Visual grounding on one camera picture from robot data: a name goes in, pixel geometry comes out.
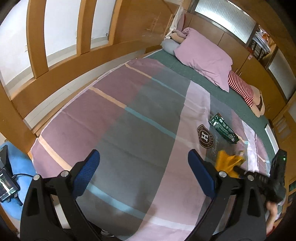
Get striped plush doll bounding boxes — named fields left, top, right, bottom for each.
left=228, top=71, right=265, bottom=118

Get green mattress cover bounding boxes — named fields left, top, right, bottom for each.
left=147, top=50, right=275, bottom=159

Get blue chair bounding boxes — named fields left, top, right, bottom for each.
left=1, top=141, right=37, bottom=220

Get pink pillow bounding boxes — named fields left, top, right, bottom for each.
left=174, top=27, right=233, bottom=92

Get yellow snack bag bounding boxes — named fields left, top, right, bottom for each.
left=215, top=150, right=245, bottom=178

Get person's right hand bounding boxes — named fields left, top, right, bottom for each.
left=266, top=201, right=278, bottom=235

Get grey small pillow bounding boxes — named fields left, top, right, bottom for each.
left=161, top=39, right=180, bottom=56

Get wooden bed frame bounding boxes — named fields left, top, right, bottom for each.
left=1, top=1, right=178, bottom=153

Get green snack packet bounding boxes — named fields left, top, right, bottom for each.
left=209, top=113, right=239, bottom=144

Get black phone on chair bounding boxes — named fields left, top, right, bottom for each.
left=0, top=169, right=20, bottom=202

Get white flat board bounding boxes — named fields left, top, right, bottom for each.
left=264, top=124, right=279, bottom=154

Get wooden wall cabinets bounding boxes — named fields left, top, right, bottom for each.
left=184, top=1, right=295, bottom=121

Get plaid pink grey quilt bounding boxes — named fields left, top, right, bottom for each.
left=31, top=58, right=270, bottom=240

